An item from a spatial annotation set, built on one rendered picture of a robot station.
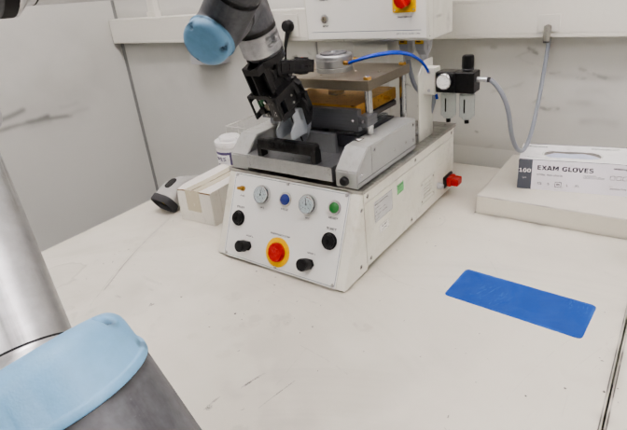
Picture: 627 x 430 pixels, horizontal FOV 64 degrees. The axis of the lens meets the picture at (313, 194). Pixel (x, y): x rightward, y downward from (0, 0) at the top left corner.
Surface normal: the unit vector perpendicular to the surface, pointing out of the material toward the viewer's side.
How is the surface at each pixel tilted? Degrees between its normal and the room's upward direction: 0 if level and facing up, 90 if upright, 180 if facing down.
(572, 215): 90
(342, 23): 90
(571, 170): 87
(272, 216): 65
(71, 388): 44
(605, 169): 87
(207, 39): 109
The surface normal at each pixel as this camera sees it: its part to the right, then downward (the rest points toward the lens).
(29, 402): 0.15, -0.32
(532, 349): -0.10, -0.91
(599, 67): -0.58, 0.38
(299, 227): -0.57, -0.04
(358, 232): 0.81, 0.16
